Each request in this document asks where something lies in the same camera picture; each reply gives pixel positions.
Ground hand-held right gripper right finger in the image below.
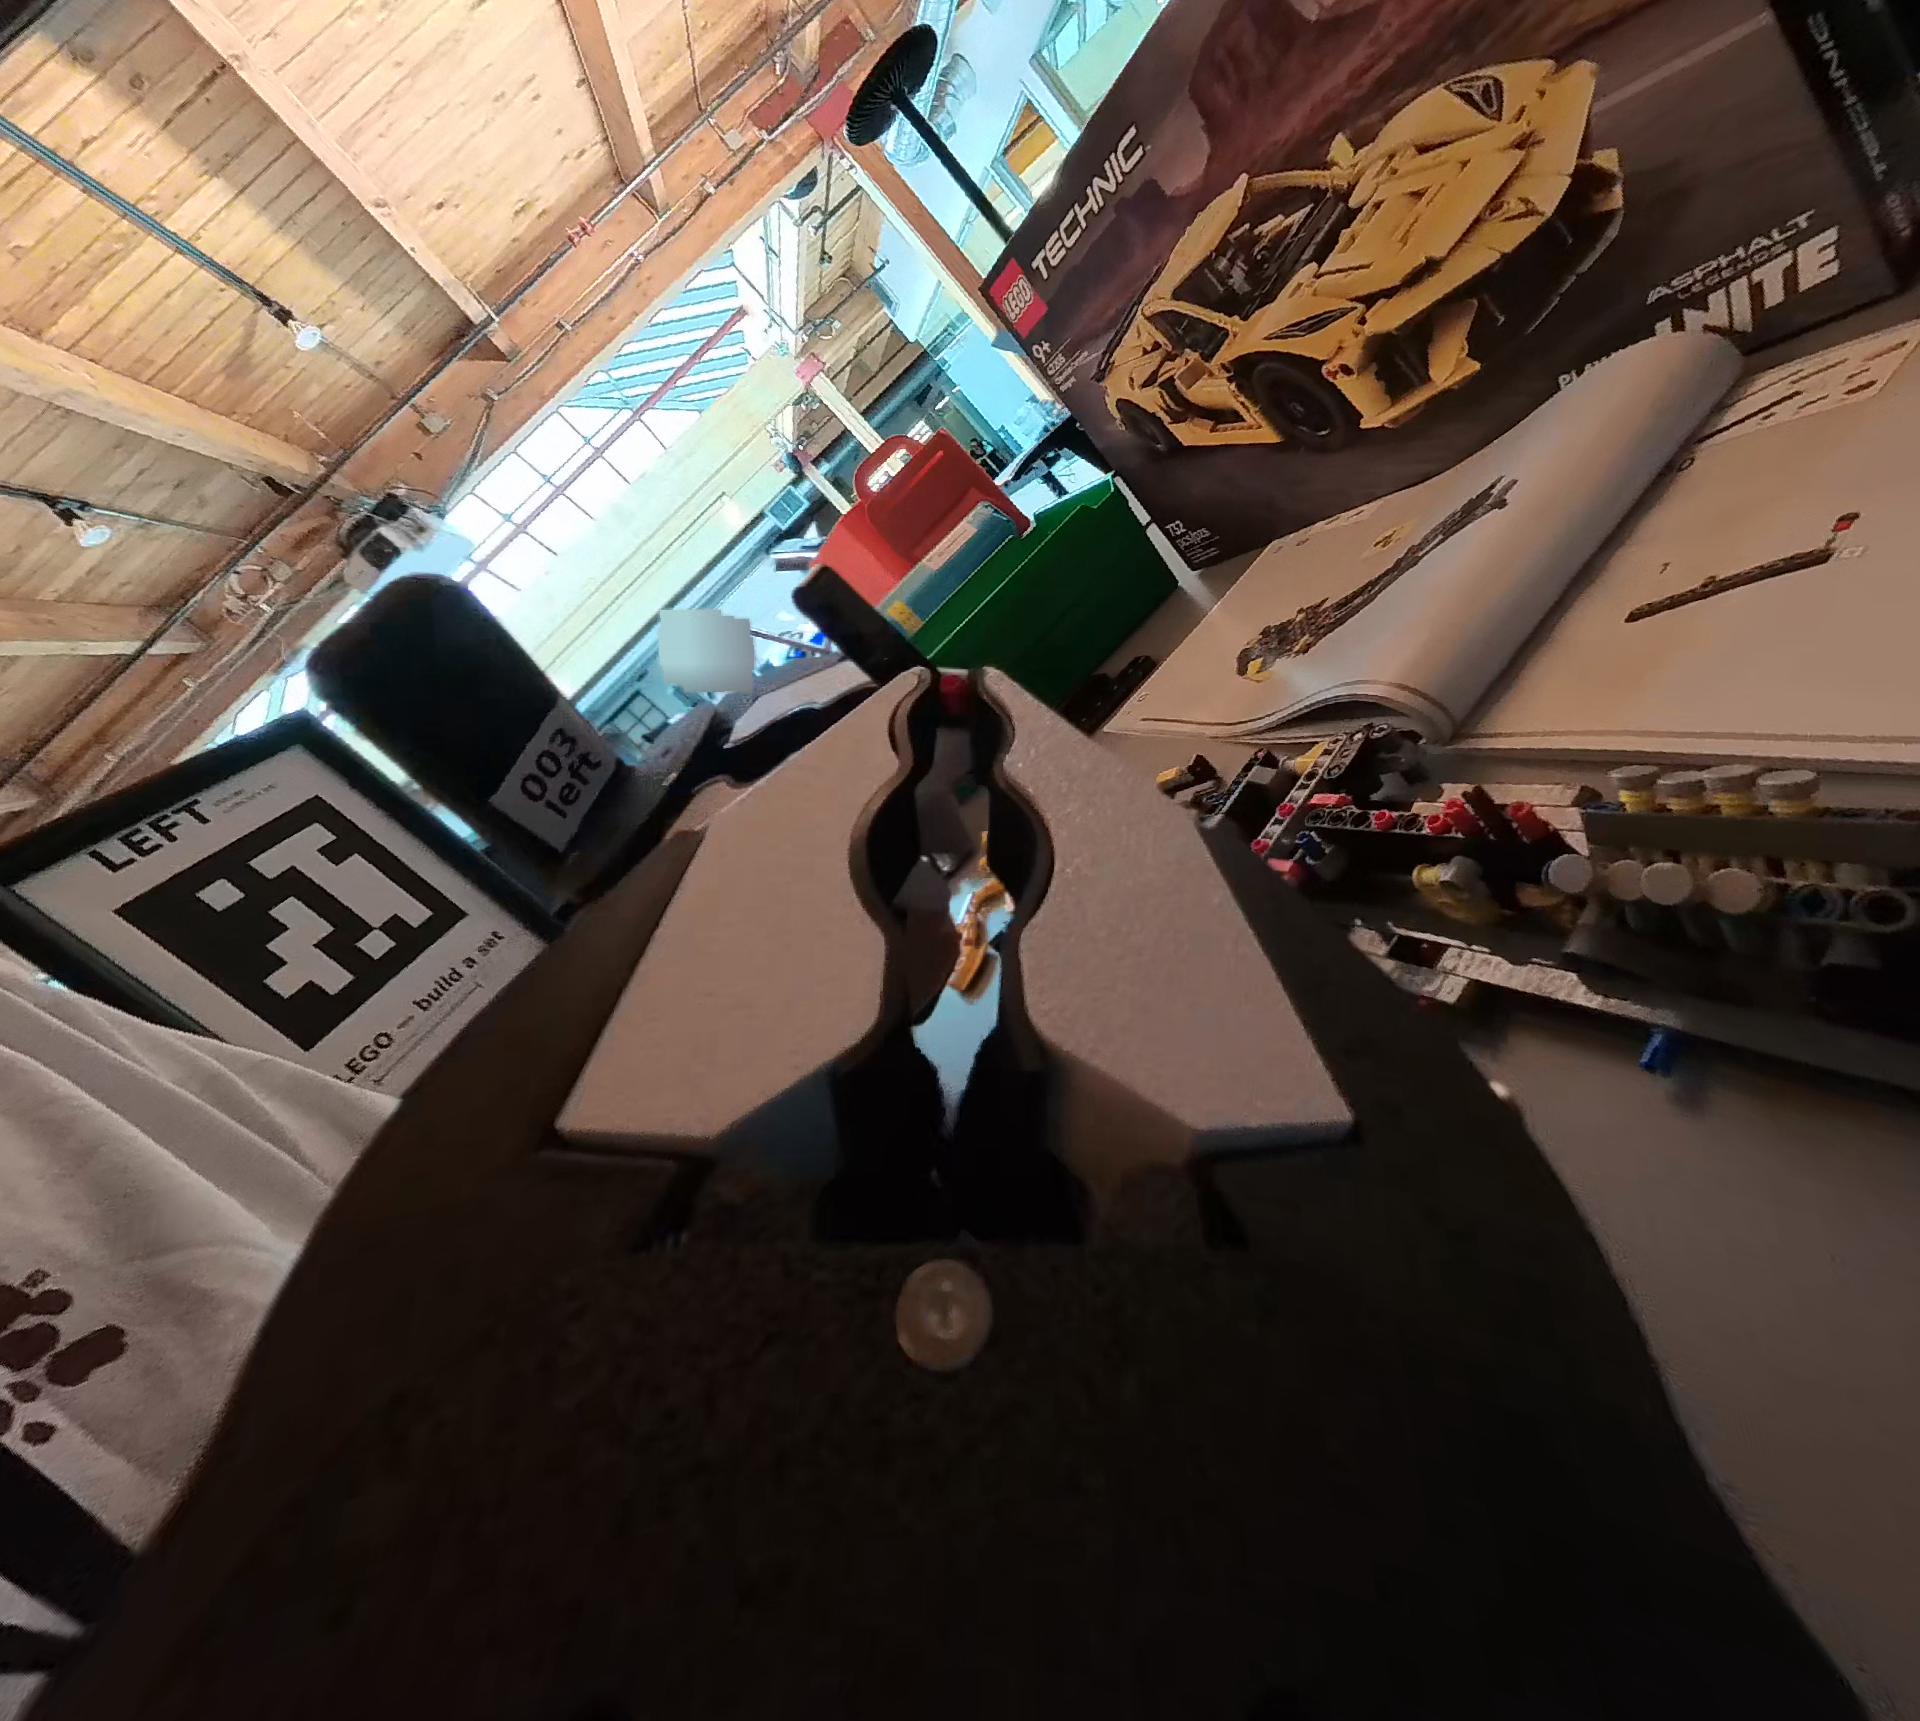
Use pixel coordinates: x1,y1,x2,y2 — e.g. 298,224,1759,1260
951,672,1359,1227

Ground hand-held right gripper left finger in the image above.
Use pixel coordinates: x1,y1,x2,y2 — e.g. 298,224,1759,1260
554,672,950,1227

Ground yellow lego piece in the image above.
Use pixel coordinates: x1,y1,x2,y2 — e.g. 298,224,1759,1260
950,837,1015,997

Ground lego box with yellow car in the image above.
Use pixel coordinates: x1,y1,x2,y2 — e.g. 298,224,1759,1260
981,0,1920,574

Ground black white marker sign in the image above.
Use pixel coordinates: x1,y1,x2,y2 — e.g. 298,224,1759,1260
0,710,566,1098

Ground green plastic bin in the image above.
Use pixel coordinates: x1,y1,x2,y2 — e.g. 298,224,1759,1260
901,477,1180,710

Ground open instruction booklet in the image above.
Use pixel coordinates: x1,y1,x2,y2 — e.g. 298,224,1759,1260
1103,336,1920,785

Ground blue rolled mat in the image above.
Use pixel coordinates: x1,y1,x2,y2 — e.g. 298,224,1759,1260
896,514,1029,620

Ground black round lamp on pole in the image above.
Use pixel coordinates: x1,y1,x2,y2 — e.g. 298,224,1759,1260
848,22,1035,250

